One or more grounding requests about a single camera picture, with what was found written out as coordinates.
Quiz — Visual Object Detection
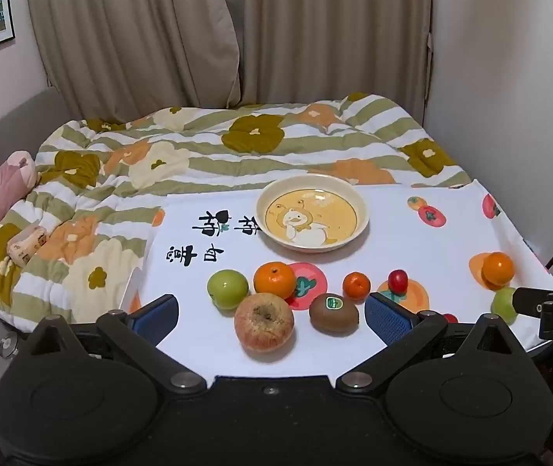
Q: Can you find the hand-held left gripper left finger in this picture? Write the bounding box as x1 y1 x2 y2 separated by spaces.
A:
24 294 209 392

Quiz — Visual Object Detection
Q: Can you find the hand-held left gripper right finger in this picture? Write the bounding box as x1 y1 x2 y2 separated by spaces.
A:
337 292 516 394

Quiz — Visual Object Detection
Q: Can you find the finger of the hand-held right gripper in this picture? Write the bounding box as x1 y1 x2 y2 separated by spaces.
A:
512 287 553 314

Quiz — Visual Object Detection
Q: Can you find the small green apple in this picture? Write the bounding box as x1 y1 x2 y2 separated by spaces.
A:
491 287 520 325

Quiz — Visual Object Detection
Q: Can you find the small red plum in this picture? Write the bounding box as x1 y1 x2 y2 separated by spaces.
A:
387 269 409 294

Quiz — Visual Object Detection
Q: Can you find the round orange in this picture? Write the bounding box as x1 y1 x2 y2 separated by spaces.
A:
481 251 515 286

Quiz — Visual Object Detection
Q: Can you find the small tangerine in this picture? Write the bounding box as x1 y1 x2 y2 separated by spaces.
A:
343 272 371 300

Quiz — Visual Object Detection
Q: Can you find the brown kiwi with sticker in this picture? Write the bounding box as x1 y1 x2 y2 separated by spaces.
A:
309 293 361 334

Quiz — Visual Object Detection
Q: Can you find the large green apple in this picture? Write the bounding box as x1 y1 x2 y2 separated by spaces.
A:
207 269 250 310

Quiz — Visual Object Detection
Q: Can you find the large red apple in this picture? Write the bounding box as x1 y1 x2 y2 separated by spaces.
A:
234 292 295 353

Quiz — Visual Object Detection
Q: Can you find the large tangerine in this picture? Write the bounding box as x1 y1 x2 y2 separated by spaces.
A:
253 261 297 301

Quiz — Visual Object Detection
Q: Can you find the cream plate with duck print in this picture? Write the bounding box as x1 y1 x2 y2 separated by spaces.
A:
255 173 370 253

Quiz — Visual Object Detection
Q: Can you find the white printed tablecloth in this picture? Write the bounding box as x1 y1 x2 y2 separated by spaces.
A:
121 179 553 379

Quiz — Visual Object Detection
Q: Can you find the patterned tissue packet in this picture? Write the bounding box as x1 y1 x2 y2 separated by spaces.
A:
7 226 49 267

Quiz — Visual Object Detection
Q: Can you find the round metal knob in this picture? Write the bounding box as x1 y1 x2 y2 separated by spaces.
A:
0 332 19 361

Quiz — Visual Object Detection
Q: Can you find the floral striped blanket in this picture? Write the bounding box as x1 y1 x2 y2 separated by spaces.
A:
0 92 474 326

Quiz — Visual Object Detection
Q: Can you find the beige curtain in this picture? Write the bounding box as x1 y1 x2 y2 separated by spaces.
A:
24 0 244 122
236 0 435 120

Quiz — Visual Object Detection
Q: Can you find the grey bed frame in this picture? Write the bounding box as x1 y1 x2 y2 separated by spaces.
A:
0 86 79 253

